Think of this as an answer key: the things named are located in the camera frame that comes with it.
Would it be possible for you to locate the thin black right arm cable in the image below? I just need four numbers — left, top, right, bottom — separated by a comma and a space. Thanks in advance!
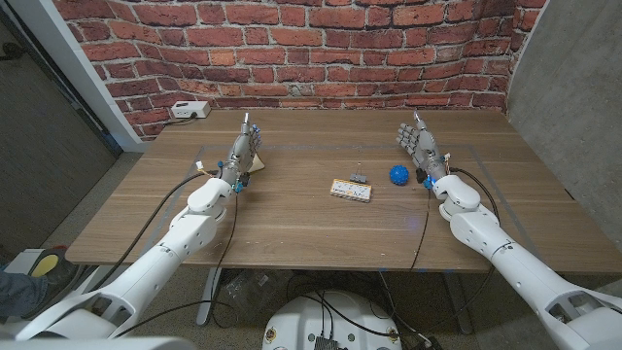
410, 187, 432, 271

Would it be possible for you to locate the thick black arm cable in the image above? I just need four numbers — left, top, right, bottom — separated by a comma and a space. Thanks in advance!
447, 166, 501, 225
89, 169, 223, 293

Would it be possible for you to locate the white door frame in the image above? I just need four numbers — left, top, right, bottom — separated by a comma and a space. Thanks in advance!
7, 0, 147, 155

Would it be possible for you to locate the blue spiky stress ball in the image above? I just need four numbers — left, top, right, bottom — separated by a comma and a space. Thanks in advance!
389, 164, 410, 187

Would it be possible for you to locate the clear plastic bag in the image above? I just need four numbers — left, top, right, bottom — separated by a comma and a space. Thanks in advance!
223, 269, 288, 312

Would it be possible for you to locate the small patterned flat box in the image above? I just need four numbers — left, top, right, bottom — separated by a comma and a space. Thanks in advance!
329, 178, 373, 204

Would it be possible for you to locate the grey paper clamp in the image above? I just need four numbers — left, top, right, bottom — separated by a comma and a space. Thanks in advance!
349, 162, 368, 185

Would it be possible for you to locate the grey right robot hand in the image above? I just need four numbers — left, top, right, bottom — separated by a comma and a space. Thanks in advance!
396, 110, 451, 184

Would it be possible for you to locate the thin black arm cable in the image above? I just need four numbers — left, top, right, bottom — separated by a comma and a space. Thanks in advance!
410, 187, 432, 271
208, 192, 240, 330

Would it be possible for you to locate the white robot chest shell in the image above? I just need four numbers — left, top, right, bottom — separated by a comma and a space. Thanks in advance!
0, 336, 198, 350

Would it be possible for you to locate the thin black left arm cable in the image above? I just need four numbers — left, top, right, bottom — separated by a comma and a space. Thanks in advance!
208, 192, 240, 330

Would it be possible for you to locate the white floor platform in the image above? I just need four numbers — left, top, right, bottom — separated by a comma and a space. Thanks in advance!
4, 248, 50, 276

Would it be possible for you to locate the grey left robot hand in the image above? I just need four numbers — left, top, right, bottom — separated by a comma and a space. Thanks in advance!
218, 112, 263, 189

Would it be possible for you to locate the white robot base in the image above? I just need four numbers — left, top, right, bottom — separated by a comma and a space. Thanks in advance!
261, 290, 403, 350

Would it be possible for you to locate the grey table leg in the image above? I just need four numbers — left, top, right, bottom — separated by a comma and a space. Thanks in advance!
195, 266, 223, 327
441, 271, 473, 335

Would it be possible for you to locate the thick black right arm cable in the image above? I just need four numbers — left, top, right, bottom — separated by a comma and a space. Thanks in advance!
447, 166, 501, 225

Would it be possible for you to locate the red brick printed backdrop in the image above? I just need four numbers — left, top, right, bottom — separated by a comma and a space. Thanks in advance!
52, 0, 550, 142

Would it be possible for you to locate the yellow black foot pedal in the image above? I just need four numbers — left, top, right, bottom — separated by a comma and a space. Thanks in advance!
26, 246, 79, 293

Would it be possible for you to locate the white power strip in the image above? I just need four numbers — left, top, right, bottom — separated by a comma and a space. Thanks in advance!
170, 100, 212, 120

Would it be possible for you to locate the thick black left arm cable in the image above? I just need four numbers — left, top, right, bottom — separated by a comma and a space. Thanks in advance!
89, 169, 223, 293

